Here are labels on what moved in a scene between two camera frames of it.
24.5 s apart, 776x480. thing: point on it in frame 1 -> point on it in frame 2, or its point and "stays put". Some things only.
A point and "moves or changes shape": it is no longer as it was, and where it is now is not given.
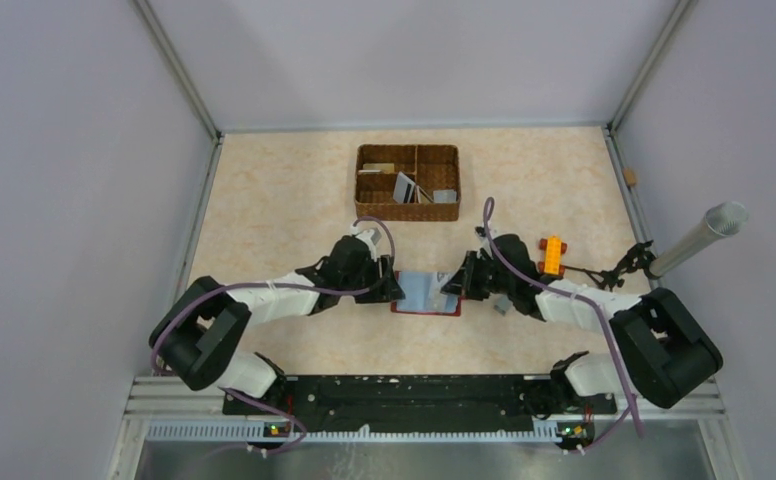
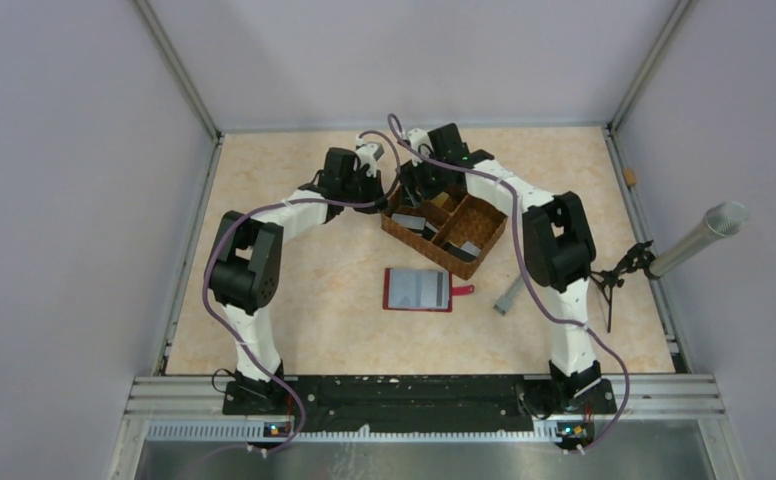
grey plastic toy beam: [502, 304] stays put
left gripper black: [386, 292] -> [376, 191]
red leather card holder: [423, 294] stays put
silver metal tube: [721, 219] stays put
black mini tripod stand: [640, 256] stays put
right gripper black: [464, 281] -> [411, 175]
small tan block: [630, 176] stays put
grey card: [444, 196] moves or changes shape
